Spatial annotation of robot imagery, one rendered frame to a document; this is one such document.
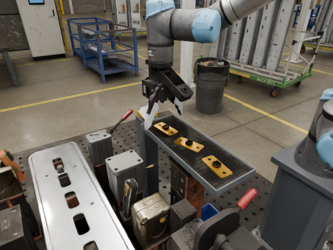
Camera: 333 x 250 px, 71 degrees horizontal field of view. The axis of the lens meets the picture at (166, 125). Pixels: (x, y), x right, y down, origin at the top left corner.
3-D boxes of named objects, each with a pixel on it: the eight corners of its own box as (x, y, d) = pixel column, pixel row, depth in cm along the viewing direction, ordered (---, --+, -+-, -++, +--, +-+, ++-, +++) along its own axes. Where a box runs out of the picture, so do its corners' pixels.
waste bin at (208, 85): (184, 106, 362) (186, 59, 325) (210, 99, 386) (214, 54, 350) (204, 119, 325) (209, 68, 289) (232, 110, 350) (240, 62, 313)
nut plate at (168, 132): (153, 126, 78) (153, 123, 77) (161, 122, 80) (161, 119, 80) (169, 136, 73) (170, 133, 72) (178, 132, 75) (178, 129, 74)
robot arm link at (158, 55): (179, 44, 64) (156, 49, 60) (179, 61, 67) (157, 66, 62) (162, 41, 69) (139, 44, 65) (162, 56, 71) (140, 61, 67)
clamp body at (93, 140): (94, 198, 111) (80, 134, 93) (116, 188, 116) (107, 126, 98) (101, 212, 104) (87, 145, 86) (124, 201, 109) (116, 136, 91)
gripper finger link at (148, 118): (137, 124, 75) (149, 98, 74) (148, 131, 71) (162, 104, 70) (130, 122, 72) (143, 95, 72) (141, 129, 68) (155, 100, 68)
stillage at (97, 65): (84, 68, 543) (76, 24, 496) (116, 63, 582) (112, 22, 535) (102, 82, 457) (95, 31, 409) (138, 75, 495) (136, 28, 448)
